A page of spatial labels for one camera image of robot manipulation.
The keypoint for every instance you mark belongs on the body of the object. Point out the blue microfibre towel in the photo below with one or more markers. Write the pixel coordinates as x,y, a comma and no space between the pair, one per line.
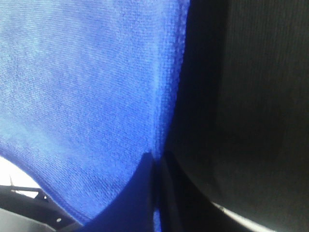
86,88

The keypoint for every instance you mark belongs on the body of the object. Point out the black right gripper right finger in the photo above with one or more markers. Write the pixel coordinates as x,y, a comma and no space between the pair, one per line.
183,208

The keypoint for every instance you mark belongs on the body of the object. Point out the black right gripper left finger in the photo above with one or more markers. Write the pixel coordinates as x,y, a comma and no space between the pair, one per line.
133,209

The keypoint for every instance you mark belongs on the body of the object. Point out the black table cloth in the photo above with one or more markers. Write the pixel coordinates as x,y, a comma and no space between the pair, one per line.
241,125

